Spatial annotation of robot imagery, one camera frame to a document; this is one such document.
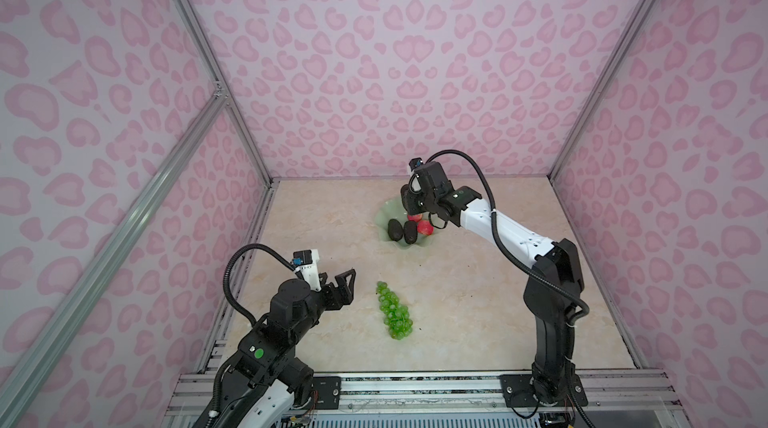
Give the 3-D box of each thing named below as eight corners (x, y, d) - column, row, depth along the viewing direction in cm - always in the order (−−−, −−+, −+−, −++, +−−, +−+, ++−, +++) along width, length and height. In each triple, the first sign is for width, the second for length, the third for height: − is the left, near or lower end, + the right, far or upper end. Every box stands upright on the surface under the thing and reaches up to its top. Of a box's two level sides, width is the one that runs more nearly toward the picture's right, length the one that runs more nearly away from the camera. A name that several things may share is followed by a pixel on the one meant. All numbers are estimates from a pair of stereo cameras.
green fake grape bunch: (394, 344, 83) (394, 339, 79) (371, 292, 93) (370, 284, 88) (415, 334, 84) (416, 328, 80) (391, 283, 94) (390, 275, 90)
